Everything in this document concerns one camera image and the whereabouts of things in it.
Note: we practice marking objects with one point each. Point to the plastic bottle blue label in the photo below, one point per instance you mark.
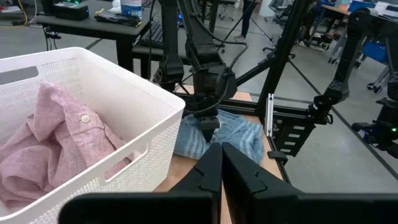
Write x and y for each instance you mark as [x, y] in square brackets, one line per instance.
[131, 7]

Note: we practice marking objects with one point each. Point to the pink button shirt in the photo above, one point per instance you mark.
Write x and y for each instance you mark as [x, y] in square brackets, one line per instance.
[62, 140]

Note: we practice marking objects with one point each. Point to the black unused robot arm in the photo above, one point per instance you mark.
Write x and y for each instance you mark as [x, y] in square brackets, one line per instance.
[351, 53]

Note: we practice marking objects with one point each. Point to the person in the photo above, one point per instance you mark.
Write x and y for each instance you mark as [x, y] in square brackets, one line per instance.
[248, 18]

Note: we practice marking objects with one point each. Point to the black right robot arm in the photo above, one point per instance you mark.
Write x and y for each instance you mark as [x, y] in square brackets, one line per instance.
[199, 37]

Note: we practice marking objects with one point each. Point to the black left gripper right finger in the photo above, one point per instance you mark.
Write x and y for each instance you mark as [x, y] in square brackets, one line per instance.
[264, 205]

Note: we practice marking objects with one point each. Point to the blue striped shirt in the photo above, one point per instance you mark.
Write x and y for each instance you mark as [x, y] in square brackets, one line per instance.
[239, 137]

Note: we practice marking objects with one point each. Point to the grey black work gloves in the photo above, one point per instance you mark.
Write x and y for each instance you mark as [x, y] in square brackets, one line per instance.
[118, 19]

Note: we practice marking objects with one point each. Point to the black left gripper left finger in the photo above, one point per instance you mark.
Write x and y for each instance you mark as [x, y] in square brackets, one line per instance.
[186, 205]

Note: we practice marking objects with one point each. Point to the black backlit keyboard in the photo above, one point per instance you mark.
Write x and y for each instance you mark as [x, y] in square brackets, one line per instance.
[152, 35]

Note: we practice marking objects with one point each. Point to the blue chair seat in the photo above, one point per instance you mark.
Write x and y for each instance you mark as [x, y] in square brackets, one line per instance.
[374, 51]

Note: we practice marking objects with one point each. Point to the black robot base green light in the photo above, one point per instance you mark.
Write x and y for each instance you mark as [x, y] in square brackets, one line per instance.
[385, 124]

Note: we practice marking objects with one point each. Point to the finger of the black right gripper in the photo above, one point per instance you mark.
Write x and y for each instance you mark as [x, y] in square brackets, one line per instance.
[205, 126]
[213, 126]

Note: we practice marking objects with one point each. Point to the dark grey desk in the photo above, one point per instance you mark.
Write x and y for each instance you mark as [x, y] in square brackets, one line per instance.
[102, 29]

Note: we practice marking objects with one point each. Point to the black box green light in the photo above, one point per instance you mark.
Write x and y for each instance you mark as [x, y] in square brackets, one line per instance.
[70, 12]

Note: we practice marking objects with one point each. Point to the white perforated plastic basket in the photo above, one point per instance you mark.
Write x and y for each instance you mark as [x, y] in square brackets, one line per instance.
[124, 93]

